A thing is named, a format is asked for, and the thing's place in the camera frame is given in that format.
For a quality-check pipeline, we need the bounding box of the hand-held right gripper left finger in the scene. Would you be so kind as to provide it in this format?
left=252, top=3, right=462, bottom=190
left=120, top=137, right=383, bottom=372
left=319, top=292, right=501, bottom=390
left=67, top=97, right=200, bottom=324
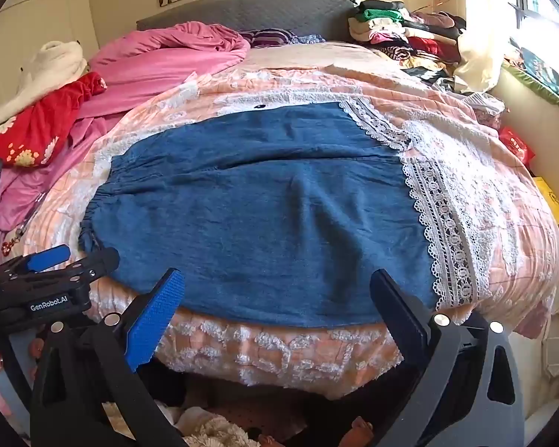
left=30, top=267, right=187, bottom=447

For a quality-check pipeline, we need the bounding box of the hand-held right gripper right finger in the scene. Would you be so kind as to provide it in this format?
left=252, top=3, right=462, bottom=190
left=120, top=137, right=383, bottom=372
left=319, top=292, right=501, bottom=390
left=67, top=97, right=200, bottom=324
left=370, top=269, right=525, bottom=447

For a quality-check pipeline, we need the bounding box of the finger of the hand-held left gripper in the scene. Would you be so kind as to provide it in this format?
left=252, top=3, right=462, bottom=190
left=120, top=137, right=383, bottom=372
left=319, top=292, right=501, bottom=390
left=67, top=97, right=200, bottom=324
left=0, top=244, right=72, bottom=284
left=9, top=248, right=120, bottom=292

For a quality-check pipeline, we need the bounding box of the blue denim pants lace trim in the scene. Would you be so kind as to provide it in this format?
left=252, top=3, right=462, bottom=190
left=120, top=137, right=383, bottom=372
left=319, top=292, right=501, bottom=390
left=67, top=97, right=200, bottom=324
left=78, top=100, right=492, bottom=329

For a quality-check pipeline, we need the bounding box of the peach patterned blanket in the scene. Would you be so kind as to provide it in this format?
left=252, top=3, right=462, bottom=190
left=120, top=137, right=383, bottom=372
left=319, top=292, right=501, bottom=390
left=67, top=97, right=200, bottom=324
left=0, top=42, right=559, bottom=401

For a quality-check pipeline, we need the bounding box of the beige fluffy garment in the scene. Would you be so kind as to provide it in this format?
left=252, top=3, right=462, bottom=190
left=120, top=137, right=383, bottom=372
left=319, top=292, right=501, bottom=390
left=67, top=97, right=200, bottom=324
left=174, top=405, right=262, bottom=447

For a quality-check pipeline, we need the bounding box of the red floral garment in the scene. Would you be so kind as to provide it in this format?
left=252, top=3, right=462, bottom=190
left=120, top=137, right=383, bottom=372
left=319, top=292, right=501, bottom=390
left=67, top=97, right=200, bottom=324
left=0, top=72, right=108, bottom=168

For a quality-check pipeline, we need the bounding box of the yellow box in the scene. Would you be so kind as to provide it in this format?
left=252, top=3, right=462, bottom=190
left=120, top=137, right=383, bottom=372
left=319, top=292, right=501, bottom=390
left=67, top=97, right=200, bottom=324
left=533, top=176, right=559, bottom=229

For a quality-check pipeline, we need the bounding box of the white fleece garment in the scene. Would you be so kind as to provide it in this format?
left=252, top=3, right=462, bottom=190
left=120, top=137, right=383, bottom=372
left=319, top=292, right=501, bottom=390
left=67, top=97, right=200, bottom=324
left=0, top=41, right=89, bottom=138

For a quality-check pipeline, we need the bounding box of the red packet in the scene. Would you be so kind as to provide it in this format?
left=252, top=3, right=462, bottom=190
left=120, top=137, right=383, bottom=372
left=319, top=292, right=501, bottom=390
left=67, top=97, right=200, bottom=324
left=498, top=126, right=536, bottom=166

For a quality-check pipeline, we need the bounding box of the pink duvet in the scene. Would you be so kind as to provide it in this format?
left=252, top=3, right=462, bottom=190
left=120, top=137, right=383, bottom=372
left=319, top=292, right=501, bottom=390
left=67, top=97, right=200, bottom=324
left=0, top=23, right=252, bottom=234

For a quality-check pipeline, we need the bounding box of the white wardrobe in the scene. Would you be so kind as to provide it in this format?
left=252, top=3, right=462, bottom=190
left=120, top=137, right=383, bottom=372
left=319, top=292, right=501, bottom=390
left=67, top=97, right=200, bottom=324
left=0, top=0, right=98, bottom=103

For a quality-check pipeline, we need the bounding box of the green window seat mat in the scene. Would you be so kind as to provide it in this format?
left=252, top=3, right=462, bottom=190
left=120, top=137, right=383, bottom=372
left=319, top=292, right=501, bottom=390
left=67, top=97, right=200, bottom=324
left=500, top=47, right=559, bottom=122

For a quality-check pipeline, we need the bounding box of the cream curtain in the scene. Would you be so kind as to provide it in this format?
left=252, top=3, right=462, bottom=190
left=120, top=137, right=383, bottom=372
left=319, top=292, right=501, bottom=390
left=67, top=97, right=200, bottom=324
left=454, top=0, right=518, bottom=94

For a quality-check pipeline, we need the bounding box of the dark green printed cushion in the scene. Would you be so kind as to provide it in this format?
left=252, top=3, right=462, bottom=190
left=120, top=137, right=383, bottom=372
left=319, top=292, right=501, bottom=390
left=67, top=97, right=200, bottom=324
left=519, top=49, right=559, bottom=95

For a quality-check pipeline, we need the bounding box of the pile of folded clothes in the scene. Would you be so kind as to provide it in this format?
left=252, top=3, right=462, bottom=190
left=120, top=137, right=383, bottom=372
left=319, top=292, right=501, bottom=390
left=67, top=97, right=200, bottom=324
left=347, top=0, right=469, bottom=85

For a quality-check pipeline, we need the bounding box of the purple striped cloth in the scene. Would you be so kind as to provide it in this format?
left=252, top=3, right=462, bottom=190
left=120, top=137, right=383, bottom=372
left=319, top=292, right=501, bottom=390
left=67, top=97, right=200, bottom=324
left=237, top=28, right=299, bottom=50

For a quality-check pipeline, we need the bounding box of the grey padded headboard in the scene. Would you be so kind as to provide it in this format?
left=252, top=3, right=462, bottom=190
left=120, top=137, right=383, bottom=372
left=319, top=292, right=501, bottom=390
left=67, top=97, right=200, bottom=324
left=136, top=0, right=359, bottom=50

